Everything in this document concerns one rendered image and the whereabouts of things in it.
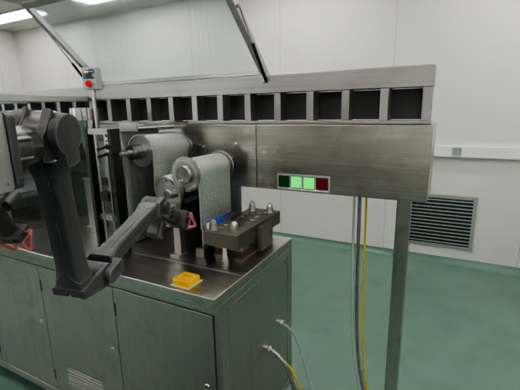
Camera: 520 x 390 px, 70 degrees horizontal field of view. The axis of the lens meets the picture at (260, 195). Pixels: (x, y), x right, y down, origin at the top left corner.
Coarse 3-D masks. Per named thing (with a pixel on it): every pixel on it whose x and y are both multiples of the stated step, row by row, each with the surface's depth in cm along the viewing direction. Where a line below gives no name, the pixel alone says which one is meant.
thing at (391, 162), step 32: (192, 128) 187; (224, 128) 178; (256, 128) 170; (288, 128) 163; (320, 128) 156; (352, 128) 150; (384, 128) 144; (416, 128) 139; (256, 160) 174; (288, 160) 166; (320, 160) 159; (352, 160) 153; (384, 160) 147; (416, 160) 141; (320, 192) 162; (352, 192) 156; (384, 192) 149; (416, 192) 144
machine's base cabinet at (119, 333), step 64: (0, 256) 186; (0, 320) 200; (64, 320) 171; (128, 320) 149; (192, 320) 132; (256, 320) 152; (64, 384) 182; (128, 384) 158; (192, 384) 139; (256, 384) 158
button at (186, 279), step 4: (184, 272) 136; (188, 272) 136; (176, 276) 133; (180, 276) 133; (184, 276) 133; (188, 276) 133; (192, 276) 133; (196, 276) 133; (176, 280) 131; (180, 280) 130; (184, 280) 130; (188, 280) 130; (192, 280) 131; (196, 280) 133; (176, 284) 131; (180, 284) 130; (184, 284) 129; (188, 284) 129; (192, 284) 131
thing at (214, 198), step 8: (208, 184) 157; (216, 184) 162; (224, 184) 168; (200, 192) 153; (208, 192) 157; (216, 192) 163; (224, 192) 169; (200, 200) 153; (208, 200) 158; (216, 200) 163; (224, 200) 169; (200, 208) 154; (208, 208) 159; (216, 208) 164; (224, 208) 170; (200, 216) 154; (208, 216) 159; (216, 216) 164; (200, 224) 155
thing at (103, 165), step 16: (96, 128) 156; (112, 128) 151; (96, 144) 157; (112, 144) 152; (96, 160) 159; (112, 160) 153; (96, 176) 163; (112, 176) 155; (96, 192) 163; (112, 192) 159; (96, 208) 164; (112, 208) 160; (96, 224) 166
